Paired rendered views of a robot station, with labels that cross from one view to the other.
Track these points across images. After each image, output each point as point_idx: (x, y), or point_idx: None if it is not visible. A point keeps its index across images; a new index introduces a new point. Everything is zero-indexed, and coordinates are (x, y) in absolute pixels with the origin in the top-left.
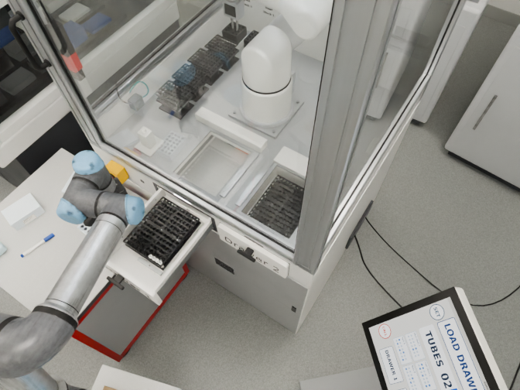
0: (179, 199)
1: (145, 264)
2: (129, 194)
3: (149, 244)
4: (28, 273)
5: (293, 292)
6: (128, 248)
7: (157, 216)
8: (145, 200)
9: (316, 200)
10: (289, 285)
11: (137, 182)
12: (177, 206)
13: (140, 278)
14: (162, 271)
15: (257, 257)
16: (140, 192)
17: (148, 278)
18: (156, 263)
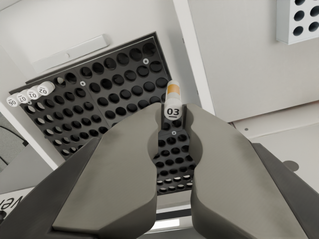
0: (162, 213)
1: (75, 49)
2: (302, 95)
3: (94, 103)
4: None
5: (16, 164)
6: (158, 29)
7: (165, 154)
8: (260, 113)
9: None
10: (10, 175)
11: (304, 142)
12: (157, 191)
13: (48, 10)
14: (37, 72)
15: (5, 208)
16: (286, 111)
17: (37, 31)
18: (22, 88)
